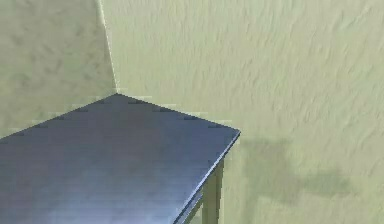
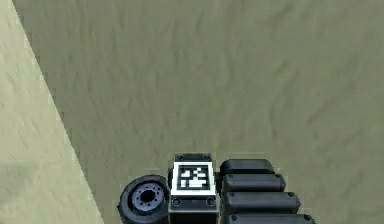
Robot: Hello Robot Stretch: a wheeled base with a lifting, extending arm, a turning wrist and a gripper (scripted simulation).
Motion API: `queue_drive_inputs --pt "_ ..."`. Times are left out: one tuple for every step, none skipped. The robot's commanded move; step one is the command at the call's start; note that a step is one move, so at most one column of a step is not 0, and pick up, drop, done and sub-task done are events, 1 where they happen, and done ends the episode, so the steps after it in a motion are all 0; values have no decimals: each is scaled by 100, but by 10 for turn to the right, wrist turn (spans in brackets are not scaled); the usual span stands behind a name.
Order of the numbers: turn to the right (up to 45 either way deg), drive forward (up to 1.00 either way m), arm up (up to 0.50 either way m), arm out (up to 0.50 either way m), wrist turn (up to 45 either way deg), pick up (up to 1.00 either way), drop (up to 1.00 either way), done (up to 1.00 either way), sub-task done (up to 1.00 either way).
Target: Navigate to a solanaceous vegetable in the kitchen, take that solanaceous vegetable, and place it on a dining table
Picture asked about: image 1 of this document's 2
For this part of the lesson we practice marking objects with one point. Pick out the dark blue-grey table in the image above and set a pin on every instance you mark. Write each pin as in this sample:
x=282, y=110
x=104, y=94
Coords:
x=110, y=160

